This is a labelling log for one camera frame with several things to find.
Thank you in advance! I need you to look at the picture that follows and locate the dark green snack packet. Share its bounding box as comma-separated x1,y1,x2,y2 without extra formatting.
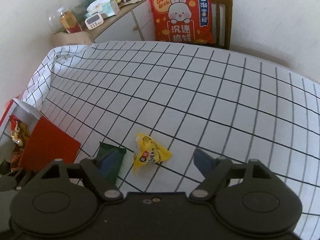
95,142,126,184

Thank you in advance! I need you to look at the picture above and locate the red gold snack bag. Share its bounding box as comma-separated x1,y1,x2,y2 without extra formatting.
9,115,30,164

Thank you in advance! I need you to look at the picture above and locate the yellow snack packet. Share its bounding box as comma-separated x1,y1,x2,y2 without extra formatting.
132,133,172,173

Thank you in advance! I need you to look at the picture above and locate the red and white cardboard box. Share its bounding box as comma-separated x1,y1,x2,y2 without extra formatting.
1,99,80,171

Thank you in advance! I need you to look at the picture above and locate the white black grid tablecloth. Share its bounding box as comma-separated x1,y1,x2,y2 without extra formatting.
22,41,319,239

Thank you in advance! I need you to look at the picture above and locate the pink digital timer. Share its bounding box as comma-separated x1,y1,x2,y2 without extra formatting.
85,14,104,30

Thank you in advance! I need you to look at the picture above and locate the light wooden side cabinet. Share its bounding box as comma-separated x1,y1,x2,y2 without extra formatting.
52,0,156,47

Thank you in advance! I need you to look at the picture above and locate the red rabbit cushion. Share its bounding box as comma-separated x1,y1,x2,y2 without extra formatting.
149,0,215,44

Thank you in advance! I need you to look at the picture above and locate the orange drink bottle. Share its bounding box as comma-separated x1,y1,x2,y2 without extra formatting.
57,7,82,34

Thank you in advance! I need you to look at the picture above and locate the brown wooden chair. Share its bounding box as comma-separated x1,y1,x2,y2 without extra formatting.
198,0,233,50

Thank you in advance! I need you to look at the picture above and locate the tissue pack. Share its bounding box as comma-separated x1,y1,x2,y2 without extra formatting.
85,0,120,19

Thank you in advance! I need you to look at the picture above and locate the clear glass jar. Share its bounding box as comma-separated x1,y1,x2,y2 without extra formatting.
46,9,65,34

